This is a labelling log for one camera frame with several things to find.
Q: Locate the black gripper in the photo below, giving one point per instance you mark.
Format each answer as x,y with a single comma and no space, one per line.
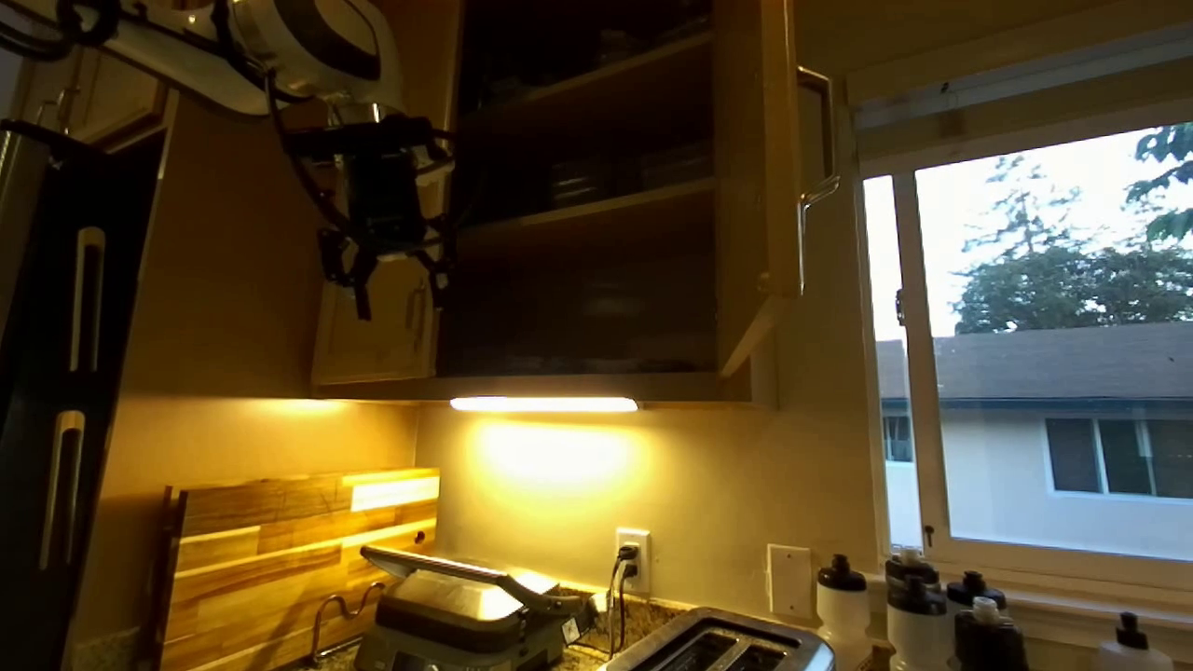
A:
383,213

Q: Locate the wooden cabinet door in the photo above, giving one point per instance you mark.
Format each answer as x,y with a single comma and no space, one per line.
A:
757,173
391,345

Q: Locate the door metal handle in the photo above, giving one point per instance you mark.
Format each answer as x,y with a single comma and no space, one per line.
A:
825,176

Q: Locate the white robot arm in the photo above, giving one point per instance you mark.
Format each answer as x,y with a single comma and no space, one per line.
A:
320,74

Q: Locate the under-cabinet light strip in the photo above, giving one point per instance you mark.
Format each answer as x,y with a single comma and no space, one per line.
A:
543,406

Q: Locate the wooden cutting board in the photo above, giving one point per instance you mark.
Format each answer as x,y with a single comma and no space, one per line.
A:
258,573

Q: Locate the panini press grill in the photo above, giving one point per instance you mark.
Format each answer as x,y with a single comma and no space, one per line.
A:
467,618

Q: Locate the silver toaster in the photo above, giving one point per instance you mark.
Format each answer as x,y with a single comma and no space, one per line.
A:
716,639

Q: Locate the white bottle black cap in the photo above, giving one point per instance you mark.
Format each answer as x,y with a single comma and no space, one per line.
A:
845,612

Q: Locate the kitchen window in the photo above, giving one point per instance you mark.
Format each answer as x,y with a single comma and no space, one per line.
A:
1028,213

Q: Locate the dark bottle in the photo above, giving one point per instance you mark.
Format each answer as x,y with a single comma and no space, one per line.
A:
985,639

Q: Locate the far right white bottle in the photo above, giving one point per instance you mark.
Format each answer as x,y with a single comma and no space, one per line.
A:
1131,649

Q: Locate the wooden cabinet frame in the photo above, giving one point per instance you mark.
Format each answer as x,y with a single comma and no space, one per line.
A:
579,206

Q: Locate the black camera stand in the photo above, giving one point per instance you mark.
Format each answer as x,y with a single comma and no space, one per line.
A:
73,234

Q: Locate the wall power outlet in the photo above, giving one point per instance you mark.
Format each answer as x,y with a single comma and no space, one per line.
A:
635,551

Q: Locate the white light switch plate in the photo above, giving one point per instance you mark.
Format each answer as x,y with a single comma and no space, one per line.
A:
790,583

